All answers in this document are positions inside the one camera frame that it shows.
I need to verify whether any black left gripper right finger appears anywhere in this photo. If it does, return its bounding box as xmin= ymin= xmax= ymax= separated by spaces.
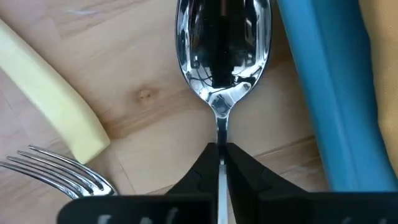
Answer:
xmin=225 ymin=142 xmax=398 ymax=224

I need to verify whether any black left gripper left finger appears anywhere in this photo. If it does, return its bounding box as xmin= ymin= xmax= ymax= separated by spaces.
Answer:
xmin=57 ymin=142 xmax=223 ymax=224

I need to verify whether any orange-handled fork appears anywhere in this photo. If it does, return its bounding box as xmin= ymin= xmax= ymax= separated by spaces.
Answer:
xmin=0 ymin=144 xmax=119 ymax=200

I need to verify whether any orange-handled spoon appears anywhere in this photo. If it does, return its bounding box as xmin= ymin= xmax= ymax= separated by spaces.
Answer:
xmin=175 ymin=0 xmax=274 ymax=224

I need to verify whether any cream-handled knife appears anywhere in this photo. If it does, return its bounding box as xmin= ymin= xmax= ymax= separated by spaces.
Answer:
xmin=0 ymin=18 xmax=111 ymax=165

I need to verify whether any yellow cloth napkin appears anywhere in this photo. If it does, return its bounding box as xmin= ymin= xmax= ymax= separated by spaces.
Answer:
xmin=358 ymin=0 xmax=398 ymax=177

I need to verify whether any blue plastic tray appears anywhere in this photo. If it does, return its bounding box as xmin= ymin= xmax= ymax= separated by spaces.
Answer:
xmin=276 ymin=0 xmax=398 ymax=192

